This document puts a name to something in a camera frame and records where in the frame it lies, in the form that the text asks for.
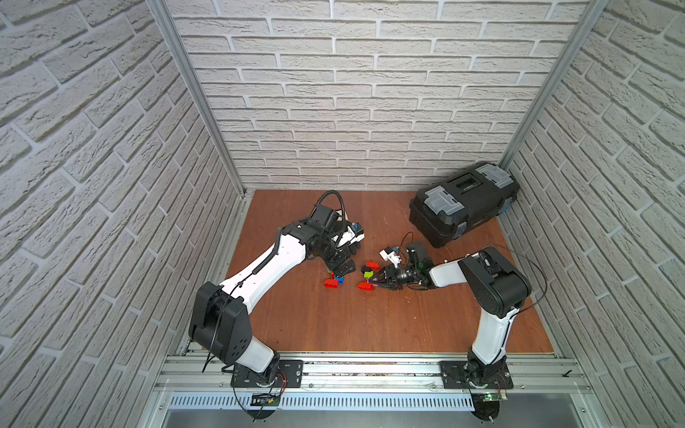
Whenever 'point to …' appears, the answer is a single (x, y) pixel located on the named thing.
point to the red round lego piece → (374, 265)
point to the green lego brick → (368, 275)
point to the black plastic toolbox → (440, 213)
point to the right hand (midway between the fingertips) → (374, 282)
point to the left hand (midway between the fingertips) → (348, 253)
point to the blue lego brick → (341, 280)
